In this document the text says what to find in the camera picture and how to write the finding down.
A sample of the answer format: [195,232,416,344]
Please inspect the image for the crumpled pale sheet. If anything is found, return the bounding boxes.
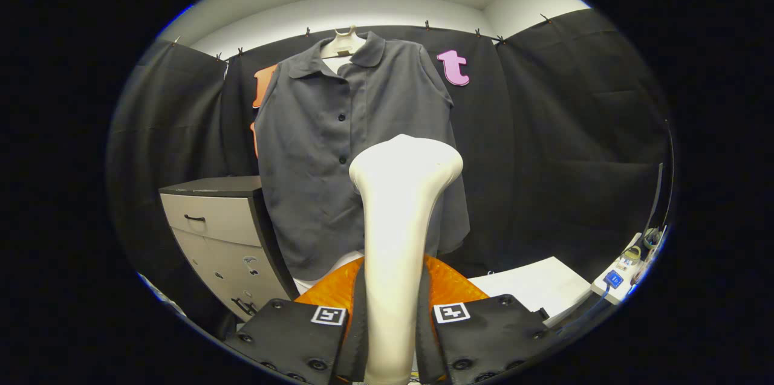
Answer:
[138,273,186,317]

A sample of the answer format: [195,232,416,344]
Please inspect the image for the white garment steamer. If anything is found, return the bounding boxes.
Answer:
[349,134,464,384]

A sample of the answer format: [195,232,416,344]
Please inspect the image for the grey drawer cabinet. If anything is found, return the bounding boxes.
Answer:
[158,176,301,323]

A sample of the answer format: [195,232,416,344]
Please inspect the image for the white mannequin torso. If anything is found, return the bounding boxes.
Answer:
[293,25,368,296]

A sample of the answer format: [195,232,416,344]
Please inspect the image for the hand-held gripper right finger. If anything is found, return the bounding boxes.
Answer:
[416,254,558,384]

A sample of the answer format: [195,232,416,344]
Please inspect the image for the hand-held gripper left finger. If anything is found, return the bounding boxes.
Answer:
[224,255,369,384]

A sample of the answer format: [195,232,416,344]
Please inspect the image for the white power strip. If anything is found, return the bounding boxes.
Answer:
[591,232,652,306]

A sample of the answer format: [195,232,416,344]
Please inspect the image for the grey button shirt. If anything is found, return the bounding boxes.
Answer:
[254,31,472,282]

